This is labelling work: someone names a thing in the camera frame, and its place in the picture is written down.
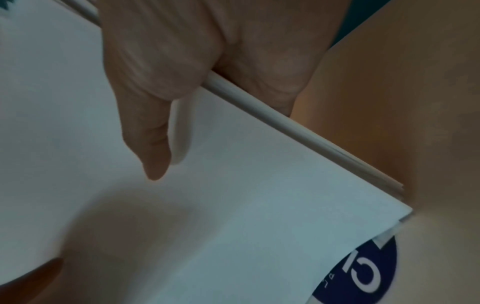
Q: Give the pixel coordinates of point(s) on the person's right hand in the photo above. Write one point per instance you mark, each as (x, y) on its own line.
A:
(176, 44)

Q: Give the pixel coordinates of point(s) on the stack of white paper sheets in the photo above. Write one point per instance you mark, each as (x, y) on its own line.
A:
(225, 207)

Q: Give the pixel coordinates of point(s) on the white sheet with blue circle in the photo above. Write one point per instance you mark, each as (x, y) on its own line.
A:
(365, 273)

